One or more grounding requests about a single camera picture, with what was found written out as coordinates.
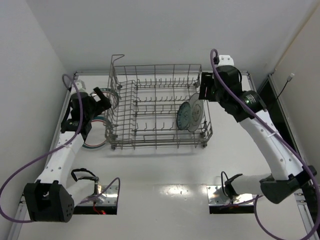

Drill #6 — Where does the white plate with grey pattern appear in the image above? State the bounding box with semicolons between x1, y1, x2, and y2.
187;92;204;133

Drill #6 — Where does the teal blue patterned plate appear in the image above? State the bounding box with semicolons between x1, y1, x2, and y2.
176;101;191;130

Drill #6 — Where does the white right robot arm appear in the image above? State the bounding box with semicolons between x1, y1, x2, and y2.
199;65;317;204

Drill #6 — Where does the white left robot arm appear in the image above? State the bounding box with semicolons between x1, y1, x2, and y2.
23;87;112;223

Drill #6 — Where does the far green red rimmed plate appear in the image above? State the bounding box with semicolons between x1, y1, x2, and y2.
89;88;120;110

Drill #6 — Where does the green red rimmed plate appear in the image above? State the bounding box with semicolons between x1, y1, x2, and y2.
89;88;120;110
82;116;108;150

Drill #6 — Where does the near green red rimmed plate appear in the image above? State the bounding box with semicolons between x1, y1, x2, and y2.
82;116;108;150

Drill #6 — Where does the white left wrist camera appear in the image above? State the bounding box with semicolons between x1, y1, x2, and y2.
74;80;87;92

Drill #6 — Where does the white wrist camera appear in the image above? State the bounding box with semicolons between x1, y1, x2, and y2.
74;80;87;92
216;54;235;67

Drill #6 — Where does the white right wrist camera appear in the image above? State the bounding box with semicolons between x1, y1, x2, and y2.
216;54;235;67

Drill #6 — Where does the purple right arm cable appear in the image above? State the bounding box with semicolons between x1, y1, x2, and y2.
209;48;320;240

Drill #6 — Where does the grey wire dish rack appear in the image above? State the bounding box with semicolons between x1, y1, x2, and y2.
104;54;213;150

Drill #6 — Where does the black usb cable on wall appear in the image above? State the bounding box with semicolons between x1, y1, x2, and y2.
274;72;295;100

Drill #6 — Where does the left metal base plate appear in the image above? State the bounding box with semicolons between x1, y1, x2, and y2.
77;185;119;207

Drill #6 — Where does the metal base plate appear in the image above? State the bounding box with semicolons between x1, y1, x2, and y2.
206;185;257;207
77;185;119;207

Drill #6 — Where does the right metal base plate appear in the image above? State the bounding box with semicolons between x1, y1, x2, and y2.
206;185;257;207

